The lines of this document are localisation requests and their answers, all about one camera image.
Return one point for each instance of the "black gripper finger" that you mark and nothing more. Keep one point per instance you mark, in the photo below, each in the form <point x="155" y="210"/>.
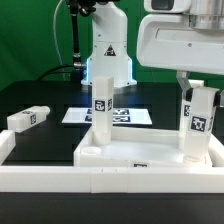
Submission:
<point x="219" y="99"/>

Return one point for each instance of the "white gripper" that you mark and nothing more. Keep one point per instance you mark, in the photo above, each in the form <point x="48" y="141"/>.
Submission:
<point x="185" y="35"/>

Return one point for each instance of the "white desk top tray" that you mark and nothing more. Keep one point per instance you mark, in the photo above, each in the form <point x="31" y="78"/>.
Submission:
<point x="134" y="147"/>

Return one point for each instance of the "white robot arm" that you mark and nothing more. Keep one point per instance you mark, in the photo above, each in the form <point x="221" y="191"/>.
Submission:
<point x="109" y="55"/>

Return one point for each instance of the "fiducial marker sheet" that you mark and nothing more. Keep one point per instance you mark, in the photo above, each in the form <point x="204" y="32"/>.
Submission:
<point x="120" y="116"/>

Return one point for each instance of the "white U-shaped fence wall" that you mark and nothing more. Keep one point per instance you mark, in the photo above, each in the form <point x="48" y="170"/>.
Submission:
<point x="116" y="180"/>

